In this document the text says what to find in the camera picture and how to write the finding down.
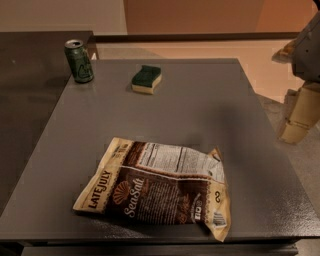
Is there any green yellow sponge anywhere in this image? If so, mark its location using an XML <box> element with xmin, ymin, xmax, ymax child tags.
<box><xmin>131</xmin><ymin>65</ymin><xmax>162</xmax><ymax>95</ymax></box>

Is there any brown chip bag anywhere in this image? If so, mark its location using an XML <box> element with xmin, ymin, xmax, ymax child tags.
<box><xmin>73</xmin><ymin>137</ymin><xmax>231</xmax><ymax>241</ymax></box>

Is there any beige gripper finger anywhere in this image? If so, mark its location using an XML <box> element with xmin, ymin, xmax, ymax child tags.
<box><xmin>278</xmin><ymin>82</ymin><xmax>320</xmax><ymax>144</ymax></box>
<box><xmin>272</xmin><ymin>40</ymin><xmax>296</xmax><ymax>63</ymax></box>

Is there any green soda can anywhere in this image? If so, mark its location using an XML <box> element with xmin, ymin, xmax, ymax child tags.
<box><xmin>64</xmin><ymin>39</ymin><xmax>94</xmax><ymax>83</ymax></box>

